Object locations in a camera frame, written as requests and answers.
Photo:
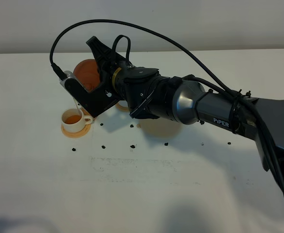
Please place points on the white empty teacup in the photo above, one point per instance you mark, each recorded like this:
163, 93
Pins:
74, 120

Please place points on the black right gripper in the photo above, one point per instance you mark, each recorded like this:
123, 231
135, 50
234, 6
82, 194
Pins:
148, 94

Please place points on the orange coaster under front cup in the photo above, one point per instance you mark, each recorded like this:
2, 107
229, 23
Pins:
79, 134

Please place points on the orange coaster under cup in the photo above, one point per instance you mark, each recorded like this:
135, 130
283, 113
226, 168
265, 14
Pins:
122, 106
79, 134

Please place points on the orange coaster under back cup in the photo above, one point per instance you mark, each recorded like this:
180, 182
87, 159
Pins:
122, 106

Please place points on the beige round teapot saucer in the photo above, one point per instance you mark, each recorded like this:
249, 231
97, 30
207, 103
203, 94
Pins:
160, 128

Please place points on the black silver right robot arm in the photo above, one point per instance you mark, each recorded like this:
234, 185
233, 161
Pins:
241, 114

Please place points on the brown clay teapot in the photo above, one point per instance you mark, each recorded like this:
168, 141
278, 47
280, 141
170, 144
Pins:
87, 73

